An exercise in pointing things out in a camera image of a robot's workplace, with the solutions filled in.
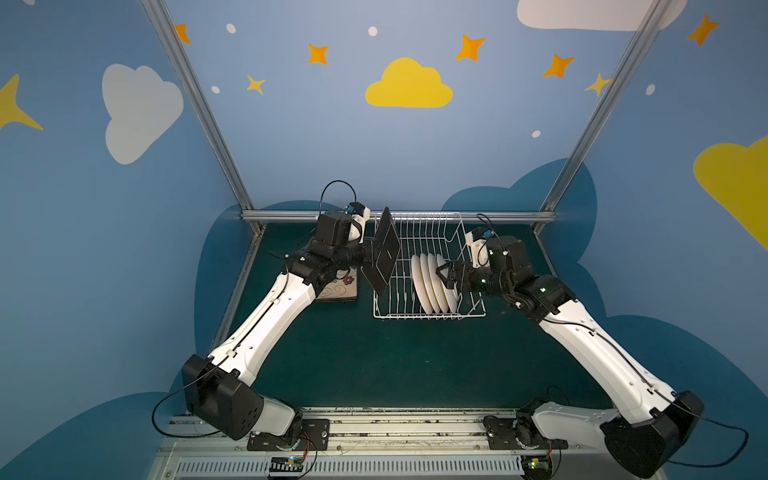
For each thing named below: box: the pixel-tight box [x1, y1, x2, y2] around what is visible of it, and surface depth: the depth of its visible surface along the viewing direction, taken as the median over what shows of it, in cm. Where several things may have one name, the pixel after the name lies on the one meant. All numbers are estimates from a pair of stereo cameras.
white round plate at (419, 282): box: [411, 254, 433, 314], surface depth 88 cm
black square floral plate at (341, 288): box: [316, 267, 358, 299], surface depth 103 cm
